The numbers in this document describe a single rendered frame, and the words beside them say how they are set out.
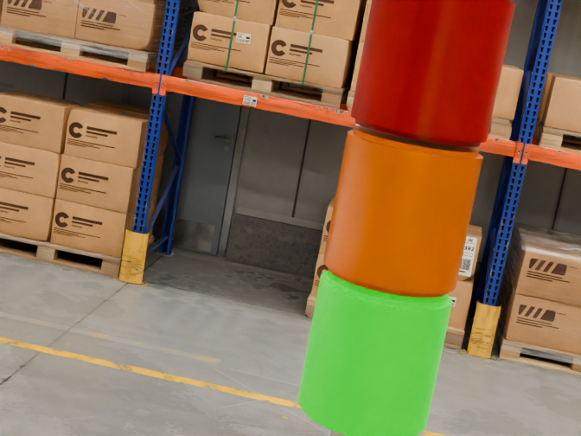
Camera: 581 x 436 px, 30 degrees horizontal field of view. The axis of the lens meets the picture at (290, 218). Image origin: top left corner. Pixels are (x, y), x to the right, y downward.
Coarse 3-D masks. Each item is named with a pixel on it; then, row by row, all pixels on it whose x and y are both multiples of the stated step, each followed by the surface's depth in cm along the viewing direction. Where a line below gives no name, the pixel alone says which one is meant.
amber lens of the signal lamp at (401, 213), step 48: (384, 144) 37; (432, 144) 38; (336, 192) 40; (384, 192) 37; (432, 192) 37; (336, 240) 39; (384, 240) 38; (432, 240) 38; (384, 288) 38; (432, 288) 38
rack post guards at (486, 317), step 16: (128, 240) 825; (144, 240) 824; (128, 256) 827; (144, 256) 830; (128, 272) 829; (480, 304) 795; (480, 320) 796; (496, 320) 796; (480, 336) 798; (464, 352) 803; (480, 352) 800
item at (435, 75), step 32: (384, 0) 37; (416, 0) 36; (448, 0) 36; (480, 0) 36; (384, 32) 37; (416, 32) 36; (448, 32) 36; (480, 32) 36; (384, 64) 37; (416, 64) 36; (448, 64) 36; (480, 64) 37; (384, 96) 37; (416, 96) 37; (448, 96) 37; (480, 96) 37; (384, 128) 37; (416, 128) 37; (448, 128) 37; (480, 128) 38
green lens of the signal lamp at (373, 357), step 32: (320, 288) 40; (352, 288) 39; (320, 320) 40; (352, 320) 38; (384, 320) 38; (416, 320) 38; (448, 320) 40; (320, 352) 40; (352, 352) 39; (384, 352) 38; (416, 352) 39; (320, 384) 40; (352, 384) 39; (384, 384) 39; (416, 384) 39; (320, 416) 40; (352, 416) 39; (384, 416) 39; (416, 416) 40
